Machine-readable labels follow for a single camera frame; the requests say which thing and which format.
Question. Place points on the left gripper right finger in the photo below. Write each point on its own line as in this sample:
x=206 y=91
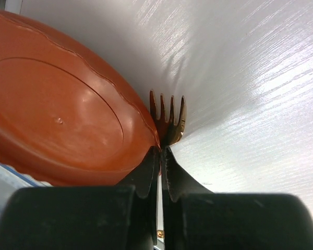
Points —
x=196 y=218

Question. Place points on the red plastic plate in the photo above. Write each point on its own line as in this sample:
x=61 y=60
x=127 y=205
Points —
x=66 y=116

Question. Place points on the copper fork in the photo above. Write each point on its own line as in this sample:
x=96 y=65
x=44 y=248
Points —
x=169 y=130

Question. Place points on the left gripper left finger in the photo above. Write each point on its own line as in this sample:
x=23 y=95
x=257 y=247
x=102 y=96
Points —
x=122 y=216

